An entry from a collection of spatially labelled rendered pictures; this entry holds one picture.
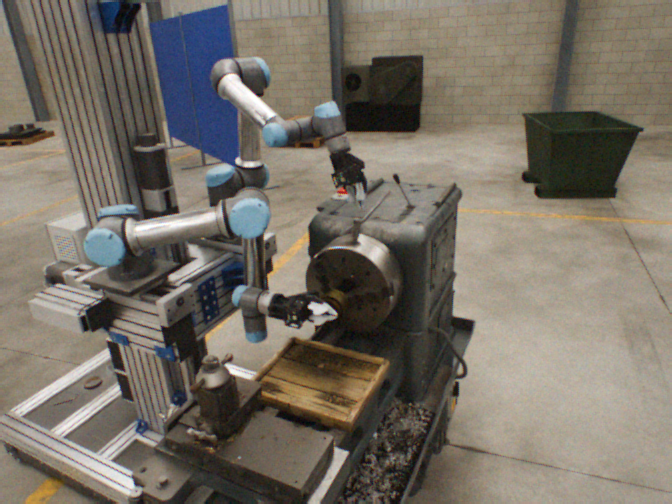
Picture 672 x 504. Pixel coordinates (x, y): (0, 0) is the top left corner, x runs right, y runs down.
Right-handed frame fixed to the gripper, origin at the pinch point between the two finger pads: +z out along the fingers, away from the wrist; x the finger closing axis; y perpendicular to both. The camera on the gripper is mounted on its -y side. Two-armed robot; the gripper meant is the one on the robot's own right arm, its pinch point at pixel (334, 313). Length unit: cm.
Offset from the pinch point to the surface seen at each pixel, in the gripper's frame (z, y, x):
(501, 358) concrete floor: 32, -150, -109
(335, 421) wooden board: 10.6, 22.2, -19.2
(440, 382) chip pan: 21, -48, -55
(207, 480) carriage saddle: -9, 52, -19
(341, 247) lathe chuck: -4.6, -15.1, 15.0
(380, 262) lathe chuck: 7.7, -18.0, 10.5
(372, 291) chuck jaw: 7.4, -11.8, 3.1
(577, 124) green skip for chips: 43, -608, -42
